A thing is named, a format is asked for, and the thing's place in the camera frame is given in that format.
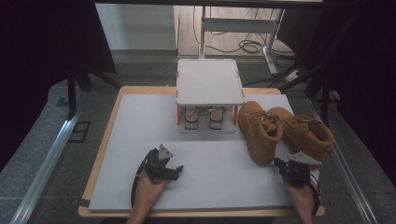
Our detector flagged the white foam board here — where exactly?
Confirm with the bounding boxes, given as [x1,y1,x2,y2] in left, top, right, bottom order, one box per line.
[88,92,320,213]

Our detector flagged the tan suede boot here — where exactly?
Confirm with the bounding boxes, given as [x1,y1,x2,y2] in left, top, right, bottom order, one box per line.
[237,100,285,167]
[267,106,335,162]

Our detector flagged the person's left hand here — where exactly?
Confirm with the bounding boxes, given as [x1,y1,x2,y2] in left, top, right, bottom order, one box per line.
[135,170,169,208]

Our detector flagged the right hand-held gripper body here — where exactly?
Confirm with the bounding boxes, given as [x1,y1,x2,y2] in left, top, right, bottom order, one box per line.
[278,151,323,189]

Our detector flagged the person's right hand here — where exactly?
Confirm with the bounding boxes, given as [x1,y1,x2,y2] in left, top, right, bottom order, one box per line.
[283,178,316,214]

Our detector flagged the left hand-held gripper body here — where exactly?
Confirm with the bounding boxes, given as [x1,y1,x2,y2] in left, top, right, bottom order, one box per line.
[143,143,177,183]

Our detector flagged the white power strip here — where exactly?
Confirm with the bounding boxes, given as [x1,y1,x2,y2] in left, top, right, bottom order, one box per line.
[284,69,302,83]

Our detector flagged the black metal stand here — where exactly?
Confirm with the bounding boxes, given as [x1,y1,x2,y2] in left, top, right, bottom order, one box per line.
[66,68,122,119]
[270,12,359,125]

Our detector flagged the black floor cable bundle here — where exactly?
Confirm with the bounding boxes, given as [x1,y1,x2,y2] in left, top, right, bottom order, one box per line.
[191,6,297,63]

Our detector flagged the silver strap heeled sandal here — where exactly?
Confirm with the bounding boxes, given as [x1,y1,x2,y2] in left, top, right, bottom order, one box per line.
[178,106,200,131]
[207,106,226,131]

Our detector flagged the aluminium rail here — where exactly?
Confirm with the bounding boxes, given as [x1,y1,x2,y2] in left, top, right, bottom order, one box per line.
[306,97,379,224]
[8,92,90,224]

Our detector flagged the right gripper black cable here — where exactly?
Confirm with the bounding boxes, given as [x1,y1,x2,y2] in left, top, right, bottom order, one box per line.
[307,172,321,217]

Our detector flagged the white shoe rack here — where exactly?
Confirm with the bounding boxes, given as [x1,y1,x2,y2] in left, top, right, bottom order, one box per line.
[174,58,246,135]

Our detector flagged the white cabinet panel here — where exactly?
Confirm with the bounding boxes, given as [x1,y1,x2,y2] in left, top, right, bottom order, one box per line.
[94,3,178,50]

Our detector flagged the white metal desk frame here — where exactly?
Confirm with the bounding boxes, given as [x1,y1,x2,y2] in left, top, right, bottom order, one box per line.
[199,6,286,76]

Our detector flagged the dark curtain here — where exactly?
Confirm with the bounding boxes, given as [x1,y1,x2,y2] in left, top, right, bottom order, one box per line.
[0,0,118,172]
[276,0,396,185]

